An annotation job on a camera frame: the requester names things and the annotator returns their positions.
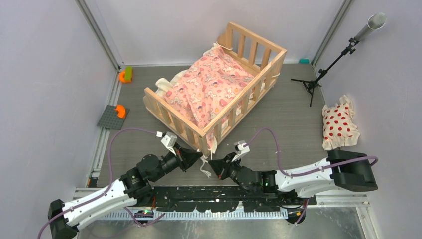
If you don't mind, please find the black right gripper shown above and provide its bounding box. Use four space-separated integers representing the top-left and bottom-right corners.
209 152 242 184

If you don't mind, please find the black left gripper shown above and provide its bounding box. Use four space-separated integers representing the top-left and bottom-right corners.
151 142 202 182

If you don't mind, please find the pink unicorn print cushion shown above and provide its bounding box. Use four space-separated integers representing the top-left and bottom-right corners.
155 42 281 179

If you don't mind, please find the wooden slatted pet bed frame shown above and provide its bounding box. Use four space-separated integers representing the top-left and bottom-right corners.
143 22 287 155

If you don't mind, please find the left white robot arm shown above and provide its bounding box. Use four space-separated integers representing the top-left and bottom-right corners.
48 144 203 239

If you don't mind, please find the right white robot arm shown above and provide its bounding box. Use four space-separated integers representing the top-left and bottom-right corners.
209 149 379 205

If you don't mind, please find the orange arch toy block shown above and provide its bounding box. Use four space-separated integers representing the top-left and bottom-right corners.
114 105 127 119

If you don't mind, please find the grey building block plate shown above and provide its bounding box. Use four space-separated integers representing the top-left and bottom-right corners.
97 105 130 130

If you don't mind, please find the orange and green toy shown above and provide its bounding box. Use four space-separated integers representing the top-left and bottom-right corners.
118 66 133 83

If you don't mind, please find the white strawberry print pillow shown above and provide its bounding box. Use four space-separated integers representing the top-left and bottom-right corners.
322 95 360 150

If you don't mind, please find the small teal block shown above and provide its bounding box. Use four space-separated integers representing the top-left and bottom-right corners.
299 59 310 64

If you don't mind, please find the microphone on black stand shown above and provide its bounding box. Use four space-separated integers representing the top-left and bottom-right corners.
291 12 387 107

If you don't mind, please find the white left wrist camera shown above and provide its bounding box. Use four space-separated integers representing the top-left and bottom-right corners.
161 132 177 155

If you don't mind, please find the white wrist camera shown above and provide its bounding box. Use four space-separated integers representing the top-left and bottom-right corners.
161 132 177 155
231 140 250 162

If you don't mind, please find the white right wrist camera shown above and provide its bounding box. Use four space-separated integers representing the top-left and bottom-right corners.
231 140 250 162

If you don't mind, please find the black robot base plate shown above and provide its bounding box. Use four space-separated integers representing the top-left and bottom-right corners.
135 186 306 213

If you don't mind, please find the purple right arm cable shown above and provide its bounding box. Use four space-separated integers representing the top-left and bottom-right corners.
244 127 379 226

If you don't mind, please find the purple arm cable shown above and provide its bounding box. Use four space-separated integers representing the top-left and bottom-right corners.
244 127 379 226
37 127 166 239

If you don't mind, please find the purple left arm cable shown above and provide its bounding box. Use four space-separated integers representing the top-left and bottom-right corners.
37 127 166 239

